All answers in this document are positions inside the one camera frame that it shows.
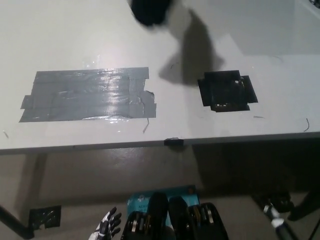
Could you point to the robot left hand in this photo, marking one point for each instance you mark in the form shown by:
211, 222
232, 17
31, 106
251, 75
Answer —
105, 227

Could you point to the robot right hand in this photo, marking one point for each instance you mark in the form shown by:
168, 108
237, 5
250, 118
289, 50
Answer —
271, 212

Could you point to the black t-shirt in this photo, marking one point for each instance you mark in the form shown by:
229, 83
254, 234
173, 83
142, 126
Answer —
150, 12

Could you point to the black floor tape square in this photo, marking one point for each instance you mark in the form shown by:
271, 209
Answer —
45, 217
282, 200

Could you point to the black table leg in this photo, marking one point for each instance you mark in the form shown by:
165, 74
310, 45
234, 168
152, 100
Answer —
20, 225
302, 212

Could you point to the teal cardboard box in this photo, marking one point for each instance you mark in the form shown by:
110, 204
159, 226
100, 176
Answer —
192, 197

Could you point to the thin dark thread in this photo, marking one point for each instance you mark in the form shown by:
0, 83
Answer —
308, 123
173, 65
146, 125

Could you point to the black tape patch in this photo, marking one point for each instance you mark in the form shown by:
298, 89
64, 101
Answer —
220, 92

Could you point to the clear tape piece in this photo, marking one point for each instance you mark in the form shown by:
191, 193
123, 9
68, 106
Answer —
93, 61

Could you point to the grey duct tape patch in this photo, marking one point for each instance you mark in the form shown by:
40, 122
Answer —
75, 100

